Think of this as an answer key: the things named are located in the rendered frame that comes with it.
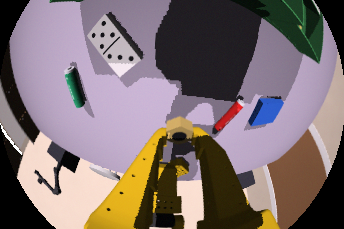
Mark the white domino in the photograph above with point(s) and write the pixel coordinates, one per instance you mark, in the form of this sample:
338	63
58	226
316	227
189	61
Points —
114	46

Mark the red aaa battery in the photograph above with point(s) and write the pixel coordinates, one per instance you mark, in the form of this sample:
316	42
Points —
230	114

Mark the green battery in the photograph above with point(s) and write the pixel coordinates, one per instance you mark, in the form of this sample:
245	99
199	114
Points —
74	88

